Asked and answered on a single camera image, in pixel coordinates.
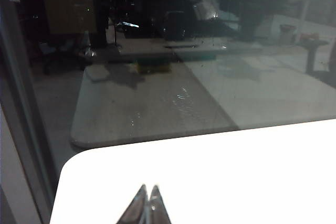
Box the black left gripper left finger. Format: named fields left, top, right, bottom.
left=116, top=184, right=148, bottom=224

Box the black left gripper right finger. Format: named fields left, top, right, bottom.
left=148, top=185, right=172, bottom=224

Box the large glass pane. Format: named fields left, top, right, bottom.
left=5, top=0, right=336, bottom=156

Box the round grey stool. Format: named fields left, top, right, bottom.
left=299, top=37, right=330, bottom=74

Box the grey window frame post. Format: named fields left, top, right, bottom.
left=0, top=0, right=61, bottom=224

